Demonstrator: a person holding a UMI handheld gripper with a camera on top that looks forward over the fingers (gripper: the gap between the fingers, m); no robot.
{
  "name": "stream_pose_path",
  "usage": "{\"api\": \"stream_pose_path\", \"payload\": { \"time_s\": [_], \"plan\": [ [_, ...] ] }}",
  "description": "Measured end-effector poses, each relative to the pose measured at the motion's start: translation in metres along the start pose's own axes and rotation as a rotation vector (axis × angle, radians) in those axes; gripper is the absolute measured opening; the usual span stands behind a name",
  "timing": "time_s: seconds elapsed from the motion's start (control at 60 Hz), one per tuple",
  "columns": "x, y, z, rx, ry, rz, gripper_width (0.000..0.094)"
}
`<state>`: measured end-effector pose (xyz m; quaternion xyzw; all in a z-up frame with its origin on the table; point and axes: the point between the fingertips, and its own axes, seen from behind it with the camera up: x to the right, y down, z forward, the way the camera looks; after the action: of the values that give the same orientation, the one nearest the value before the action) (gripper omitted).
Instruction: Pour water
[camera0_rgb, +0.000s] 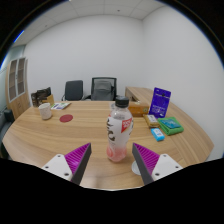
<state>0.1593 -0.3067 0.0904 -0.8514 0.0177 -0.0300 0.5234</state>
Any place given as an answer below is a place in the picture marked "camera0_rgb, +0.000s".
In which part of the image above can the wooden shelf cabinet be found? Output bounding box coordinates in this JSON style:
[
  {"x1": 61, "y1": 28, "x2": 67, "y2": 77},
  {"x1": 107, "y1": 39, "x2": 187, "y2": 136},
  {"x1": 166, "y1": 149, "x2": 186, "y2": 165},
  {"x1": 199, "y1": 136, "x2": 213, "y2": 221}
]
[{"x1": 4, "y1": 57, "x2": 32, "y2": 119}]

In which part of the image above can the clear pink drink bottle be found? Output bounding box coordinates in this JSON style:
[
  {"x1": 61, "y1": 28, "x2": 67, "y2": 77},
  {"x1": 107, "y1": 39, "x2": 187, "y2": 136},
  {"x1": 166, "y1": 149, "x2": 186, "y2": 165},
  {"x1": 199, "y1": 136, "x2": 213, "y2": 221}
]
[{"x1": 106, "y1": 95, "x2": 134, "y2": 163}]

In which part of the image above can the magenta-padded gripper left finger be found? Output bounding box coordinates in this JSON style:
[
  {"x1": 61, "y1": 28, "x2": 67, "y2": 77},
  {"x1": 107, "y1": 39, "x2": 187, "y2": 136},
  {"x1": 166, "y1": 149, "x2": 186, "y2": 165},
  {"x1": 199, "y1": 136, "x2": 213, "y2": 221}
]
[{"x1": 41, "y1": 142, "x2": 92, "y2": 186}]

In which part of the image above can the small yellow box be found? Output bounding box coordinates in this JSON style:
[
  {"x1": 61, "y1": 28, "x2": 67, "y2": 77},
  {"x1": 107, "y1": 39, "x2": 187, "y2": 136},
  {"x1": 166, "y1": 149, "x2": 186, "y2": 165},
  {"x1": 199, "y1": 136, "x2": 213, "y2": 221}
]
[{"x1": 143, "y1": 114, "x2": 160, "y2": 129}]

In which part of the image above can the purple standing card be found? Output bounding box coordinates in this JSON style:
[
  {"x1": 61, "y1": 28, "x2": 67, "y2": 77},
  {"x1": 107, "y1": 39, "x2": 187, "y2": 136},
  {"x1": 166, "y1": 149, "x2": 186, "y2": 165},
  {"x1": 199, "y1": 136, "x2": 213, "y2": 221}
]
[{"x1": 148, "y1": 87, "x2": 172, "y2": 119}]

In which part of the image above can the dark brown printed box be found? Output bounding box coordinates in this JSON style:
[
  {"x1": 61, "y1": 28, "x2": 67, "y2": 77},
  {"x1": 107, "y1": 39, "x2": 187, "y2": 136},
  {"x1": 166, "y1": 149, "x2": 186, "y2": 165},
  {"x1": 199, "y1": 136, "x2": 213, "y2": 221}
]
[{"x1": 30, "y1": 92, "x2": 39, "y2": 108}]

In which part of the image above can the black armchair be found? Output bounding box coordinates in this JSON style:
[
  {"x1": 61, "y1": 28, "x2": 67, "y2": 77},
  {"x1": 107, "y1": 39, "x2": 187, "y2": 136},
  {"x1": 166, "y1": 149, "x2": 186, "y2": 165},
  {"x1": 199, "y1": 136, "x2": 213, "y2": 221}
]
[{"x1": 0, "y1": 108, "x2": 16, "y2": 158}]

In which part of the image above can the green cloth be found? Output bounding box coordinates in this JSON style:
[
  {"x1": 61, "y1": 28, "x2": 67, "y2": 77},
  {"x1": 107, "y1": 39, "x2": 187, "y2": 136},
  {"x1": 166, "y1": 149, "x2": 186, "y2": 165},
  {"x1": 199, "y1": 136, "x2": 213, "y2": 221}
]
[{"x1": 157, "y1": 116, "x2": 185, "y2": 136}]

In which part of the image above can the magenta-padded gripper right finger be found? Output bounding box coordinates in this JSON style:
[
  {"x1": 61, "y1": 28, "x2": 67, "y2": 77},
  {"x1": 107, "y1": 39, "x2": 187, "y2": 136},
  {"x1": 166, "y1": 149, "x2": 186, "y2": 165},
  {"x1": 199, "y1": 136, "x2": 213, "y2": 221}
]
[{"x1": 132, "y1": 142, "x2": 184, "y2": 186}]

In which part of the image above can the white round sticker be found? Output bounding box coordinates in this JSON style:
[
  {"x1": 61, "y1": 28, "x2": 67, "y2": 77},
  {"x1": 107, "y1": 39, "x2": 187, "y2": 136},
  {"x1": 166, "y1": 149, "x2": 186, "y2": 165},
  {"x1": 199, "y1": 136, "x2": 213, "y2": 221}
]
[{"x1": 131, "y1": 160, "x2": 143, "y2": 177}]

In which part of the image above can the small blue box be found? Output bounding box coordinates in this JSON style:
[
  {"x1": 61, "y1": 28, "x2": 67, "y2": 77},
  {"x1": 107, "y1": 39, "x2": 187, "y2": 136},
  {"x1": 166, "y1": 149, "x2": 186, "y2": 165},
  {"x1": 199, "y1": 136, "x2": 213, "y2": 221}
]
[{"x1": 150, "y1": 127, "x2": 166, "y2": 142}]

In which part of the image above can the black ribbed box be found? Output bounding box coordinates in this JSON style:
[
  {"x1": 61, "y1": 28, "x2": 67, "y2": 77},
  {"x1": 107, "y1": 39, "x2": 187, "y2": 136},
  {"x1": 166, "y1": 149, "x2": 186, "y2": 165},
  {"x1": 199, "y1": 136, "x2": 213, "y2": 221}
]
[{"x1": 35, "y1": 87, "x2": 53, "y2": 99}]

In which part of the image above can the blue packet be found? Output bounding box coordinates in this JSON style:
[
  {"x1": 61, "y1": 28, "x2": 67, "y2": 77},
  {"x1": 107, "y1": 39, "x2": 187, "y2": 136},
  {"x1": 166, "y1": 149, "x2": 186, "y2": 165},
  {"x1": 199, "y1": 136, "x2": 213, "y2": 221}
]
[{"x1": 163, "y1": 119, "x2": 179, "y2": 129}]

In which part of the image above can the flat round red coaster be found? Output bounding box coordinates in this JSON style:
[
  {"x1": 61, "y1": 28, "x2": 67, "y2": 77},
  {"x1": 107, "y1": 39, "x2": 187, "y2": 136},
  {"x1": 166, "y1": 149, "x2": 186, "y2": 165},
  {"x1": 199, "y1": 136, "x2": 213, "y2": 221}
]
[{"x1": 59, "y1": 114, "x2": 74, "y2": 124}]

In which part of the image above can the white printed leaflet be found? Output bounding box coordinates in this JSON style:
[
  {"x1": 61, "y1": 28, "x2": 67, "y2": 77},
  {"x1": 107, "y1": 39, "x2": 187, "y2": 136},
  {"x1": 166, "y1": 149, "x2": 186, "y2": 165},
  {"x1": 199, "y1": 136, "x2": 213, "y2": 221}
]
[{"x1": 50, "y1": 102, "x2": 72, "y2": 111}]

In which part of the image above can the wooden side desk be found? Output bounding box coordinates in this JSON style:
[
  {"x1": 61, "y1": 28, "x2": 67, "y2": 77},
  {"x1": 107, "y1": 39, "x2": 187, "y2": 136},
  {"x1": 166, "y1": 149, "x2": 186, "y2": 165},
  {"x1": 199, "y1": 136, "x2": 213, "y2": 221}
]
[{"x1": 124, "y1": 86, "x2": 158, "y2": 102}]

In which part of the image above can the black mesh office chair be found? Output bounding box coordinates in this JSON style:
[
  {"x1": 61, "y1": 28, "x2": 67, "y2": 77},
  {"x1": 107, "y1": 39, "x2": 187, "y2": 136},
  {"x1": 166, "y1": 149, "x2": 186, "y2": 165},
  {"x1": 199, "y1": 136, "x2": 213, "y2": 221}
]
[{"x1": 83, "y1": 77, "x2": 118, "y2": 102}]

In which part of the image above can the white patterned cup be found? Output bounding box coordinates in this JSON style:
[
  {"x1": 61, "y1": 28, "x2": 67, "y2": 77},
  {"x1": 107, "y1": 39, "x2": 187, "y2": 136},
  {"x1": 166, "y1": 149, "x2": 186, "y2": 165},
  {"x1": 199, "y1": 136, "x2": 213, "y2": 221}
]
[{"x1": 38, "y1": 102, "x2": 53, "y2": 121}]

